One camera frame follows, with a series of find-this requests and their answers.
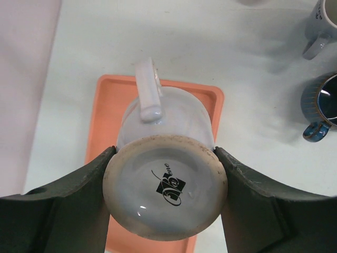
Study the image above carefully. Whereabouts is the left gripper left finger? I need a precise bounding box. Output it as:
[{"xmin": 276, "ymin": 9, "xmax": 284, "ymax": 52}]
[{"xmin": 1, "ymin": 147, "xmax": 116, "ymax": 252}]

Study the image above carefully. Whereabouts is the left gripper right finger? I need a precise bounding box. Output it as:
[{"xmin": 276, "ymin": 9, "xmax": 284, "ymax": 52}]
[{"xmin": 214, "ymin": 147, "xmax": 336, "ymax": 252}]

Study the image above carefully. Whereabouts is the clear glass mug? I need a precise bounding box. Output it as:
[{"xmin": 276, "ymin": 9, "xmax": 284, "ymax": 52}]
[{"xmin": 103, "ymin": 57, "xmax": 228, "ymax": 241}]

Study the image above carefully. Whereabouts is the dark blue mug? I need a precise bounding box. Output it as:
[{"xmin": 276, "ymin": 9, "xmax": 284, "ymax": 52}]
[{"xmin": 301, "ymin": 72, "xmax": 336, "ymax": 142}]

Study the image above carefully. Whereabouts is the grey blue mug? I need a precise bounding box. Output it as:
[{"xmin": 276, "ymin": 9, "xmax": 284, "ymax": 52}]
[{"xmin": 302, "ymin": 0, "xmax": 336, "ymax": 60}]

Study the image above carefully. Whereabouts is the large peach mug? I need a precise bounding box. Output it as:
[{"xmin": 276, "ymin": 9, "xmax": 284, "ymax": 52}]
[{"xmin": 237, "ymin": 0, "xmax": 267, "ymax": 7}]

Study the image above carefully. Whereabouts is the salmon plastic tray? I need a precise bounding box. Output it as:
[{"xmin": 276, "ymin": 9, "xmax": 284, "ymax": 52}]
[{"xmin": 85, "ymin": 75, "xmax": 225, "ymax": 253}]

